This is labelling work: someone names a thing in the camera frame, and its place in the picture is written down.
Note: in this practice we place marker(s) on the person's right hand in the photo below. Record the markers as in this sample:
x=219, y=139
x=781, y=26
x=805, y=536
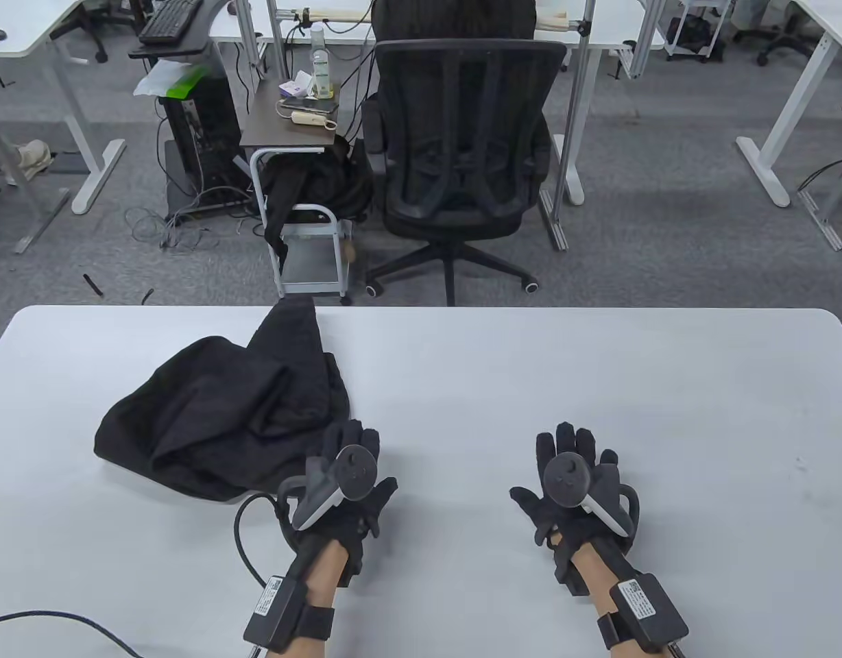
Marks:
x=536, y=508

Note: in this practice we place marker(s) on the person's left hand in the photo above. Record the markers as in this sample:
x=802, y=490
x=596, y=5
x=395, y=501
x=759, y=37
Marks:
x=378, y=506

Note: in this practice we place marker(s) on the black denim trousers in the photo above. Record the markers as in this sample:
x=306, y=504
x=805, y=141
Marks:
x=208, y=404

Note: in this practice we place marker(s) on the person's left forearm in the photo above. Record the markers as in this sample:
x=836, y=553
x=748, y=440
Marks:
x=325, y=569

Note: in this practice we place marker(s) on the grey white right controller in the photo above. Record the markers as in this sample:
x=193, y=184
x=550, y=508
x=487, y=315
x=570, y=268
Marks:
x=565, y=480

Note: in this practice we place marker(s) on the grey white controller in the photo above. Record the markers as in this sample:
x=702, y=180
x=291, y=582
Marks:
x=349, y=473
x=565, y=480

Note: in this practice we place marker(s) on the grey white left controller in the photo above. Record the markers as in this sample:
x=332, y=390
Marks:
x=349, y=473

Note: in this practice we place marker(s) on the black mesh office chair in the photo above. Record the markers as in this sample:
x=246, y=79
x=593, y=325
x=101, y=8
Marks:
x=462, y=205

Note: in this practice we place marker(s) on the black bag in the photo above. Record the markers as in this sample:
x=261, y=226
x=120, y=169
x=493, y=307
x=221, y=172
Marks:
x=304, y=181

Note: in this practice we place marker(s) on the black pen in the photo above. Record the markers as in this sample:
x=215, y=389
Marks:
x=93, y=285

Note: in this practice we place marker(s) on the black phone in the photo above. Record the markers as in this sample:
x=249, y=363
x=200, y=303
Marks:
x=311, y=105

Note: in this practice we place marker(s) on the black computer tower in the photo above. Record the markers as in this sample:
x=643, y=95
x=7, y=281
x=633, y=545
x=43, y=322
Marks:
x=215, y=116

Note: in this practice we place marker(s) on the purple white small box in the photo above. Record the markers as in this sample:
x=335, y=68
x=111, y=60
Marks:
x=294, y=87

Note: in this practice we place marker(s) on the clear plastic bottle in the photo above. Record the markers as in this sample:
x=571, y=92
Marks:
x=321, y=68

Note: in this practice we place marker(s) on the green white plastic bag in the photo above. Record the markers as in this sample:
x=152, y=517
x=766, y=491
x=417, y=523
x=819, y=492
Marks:
x=171, y=79

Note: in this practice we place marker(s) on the long white desk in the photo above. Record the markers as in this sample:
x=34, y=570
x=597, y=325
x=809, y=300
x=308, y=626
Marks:
x=599, y=38

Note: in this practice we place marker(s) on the beige shoe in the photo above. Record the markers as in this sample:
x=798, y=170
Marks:
x=33, y=156

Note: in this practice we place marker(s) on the white trolley with black bag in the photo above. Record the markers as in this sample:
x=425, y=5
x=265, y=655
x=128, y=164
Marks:
x=692, y=31

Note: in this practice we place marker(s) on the black keyboard tray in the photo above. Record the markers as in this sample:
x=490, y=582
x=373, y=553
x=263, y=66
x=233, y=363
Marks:
x=205, y=34

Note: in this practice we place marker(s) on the white desk with T-foot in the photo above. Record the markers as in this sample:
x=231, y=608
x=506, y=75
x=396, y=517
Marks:
x=805, y=82

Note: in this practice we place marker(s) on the black keyboard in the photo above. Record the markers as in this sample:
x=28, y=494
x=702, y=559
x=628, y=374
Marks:
x=167, y=20

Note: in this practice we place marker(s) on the black swivel chair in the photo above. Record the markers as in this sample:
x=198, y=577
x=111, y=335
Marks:
x=88, y=24
x=781, y=34

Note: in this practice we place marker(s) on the white desk with white legs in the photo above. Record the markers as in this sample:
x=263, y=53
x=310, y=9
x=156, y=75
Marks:
x=23, y=27

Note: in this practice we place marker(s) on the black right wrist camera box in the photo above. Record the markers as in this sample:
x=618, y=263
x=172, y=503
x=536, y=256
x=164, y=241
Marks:
x=647, y=606

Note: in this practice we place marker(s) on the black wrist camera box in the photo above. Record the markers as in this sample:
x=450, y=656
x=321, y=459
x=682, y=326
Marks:
x=647, y=606
x=273, y=613

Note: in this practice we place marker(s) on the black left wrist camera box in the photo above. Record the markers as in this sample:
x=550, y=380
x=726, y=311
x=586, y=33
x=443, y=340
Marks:
x=273, y=613

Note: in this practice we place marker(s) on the aluminium frame post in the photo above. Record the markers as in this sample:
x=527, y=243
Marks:
x=573, y=137

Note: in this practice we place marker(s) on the brown-top white-frame side cart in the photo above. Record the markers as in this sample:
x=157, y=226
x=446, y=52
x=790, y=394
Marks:
x=284, y=133

